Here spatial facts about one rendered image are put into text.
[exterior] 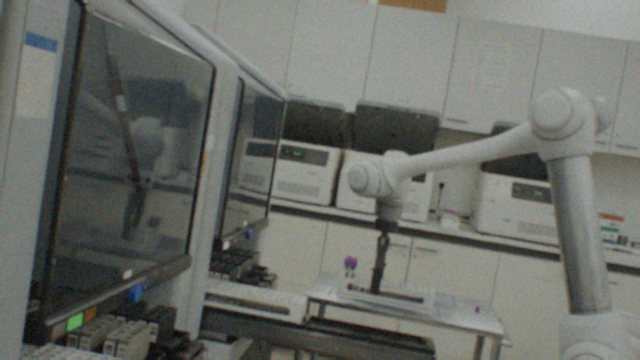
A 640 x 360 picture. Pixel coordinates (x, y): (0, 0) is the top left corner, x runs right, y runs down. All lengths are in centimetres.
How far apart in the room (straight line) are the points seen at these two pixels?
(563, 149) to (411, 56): 274
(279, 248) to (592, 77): 218
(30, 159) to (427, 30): 370
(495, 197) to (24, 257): 342
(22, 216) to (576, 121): 124
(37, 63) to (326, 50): 362
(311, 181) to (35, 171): 326
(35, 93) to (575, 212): 126
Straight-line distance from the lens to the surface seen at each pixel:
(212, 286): 181
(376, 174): 190
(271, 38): 447
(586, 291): 173
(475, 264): 411
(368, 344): 174
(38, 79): 86
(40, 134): 88
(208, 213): 165
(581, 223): 172
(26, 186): 88
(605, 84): 452
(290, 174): 409
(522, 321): 421
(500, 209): 409
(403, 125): 432
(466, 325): 207
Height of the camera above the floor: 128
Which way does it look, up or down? 3 degrees down
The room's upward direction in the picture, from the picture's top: 9 degrees clockwise
